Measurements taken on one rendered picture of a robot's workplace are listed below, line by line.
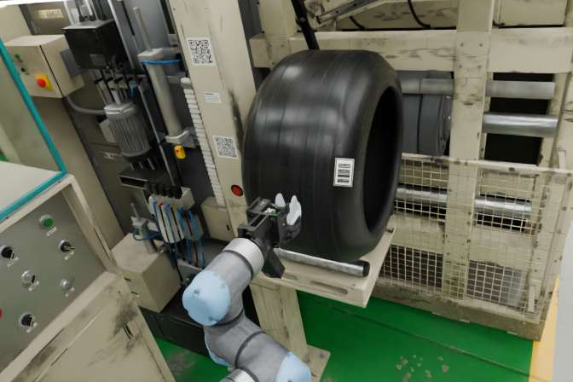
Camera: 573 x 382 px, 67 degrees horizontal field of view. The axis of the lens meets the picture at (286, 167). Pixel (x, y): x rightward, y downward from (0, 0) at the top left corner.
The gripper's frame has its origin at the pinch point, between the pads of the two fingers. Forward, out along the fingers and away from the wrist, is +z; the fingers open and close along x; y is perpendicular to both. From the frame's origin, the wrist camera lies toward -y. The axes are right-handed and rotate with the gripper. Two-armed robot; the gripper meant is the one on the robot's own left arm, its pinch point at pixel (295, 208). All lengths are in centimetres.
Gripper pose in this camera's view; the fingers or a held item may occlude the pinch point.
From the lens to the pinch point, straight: 98.0
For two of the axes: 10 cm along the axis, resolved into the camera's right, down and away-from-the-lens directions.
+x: -8.9, -1.2, 4.4
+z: 4.5, -4.3, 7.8
